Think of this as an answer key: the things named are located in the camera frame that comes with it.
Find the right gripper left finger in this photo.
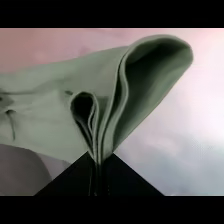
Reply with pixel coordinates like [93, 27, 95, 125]
[34, 151, 97, 197]

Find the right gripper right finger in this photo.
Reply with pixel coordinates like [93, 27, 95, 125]
[101, 153, 165, 197]

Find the pale green shirt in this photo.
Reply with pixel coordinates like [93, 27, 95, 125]
[0, 33, 195, 166]

